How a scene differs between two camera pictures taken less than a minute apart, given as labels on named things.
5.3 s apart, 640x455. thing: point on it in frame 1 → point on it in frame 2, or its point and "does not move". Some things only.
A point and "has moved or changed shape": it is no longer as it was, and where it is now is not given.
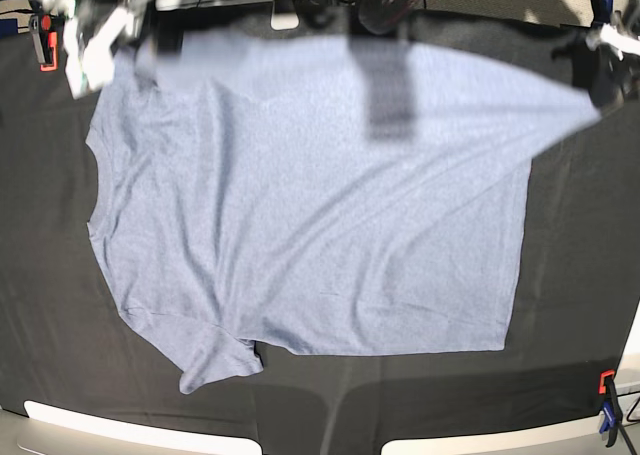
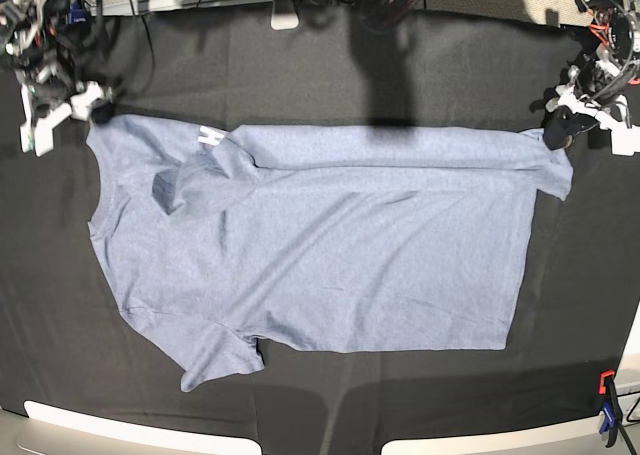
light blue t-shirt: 321,192 has moved or changed shape
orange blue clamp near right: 612,412 does not move
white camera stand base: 284,14 does not move
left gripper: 95,55 → 61,100
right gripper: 597,71 → 563,124
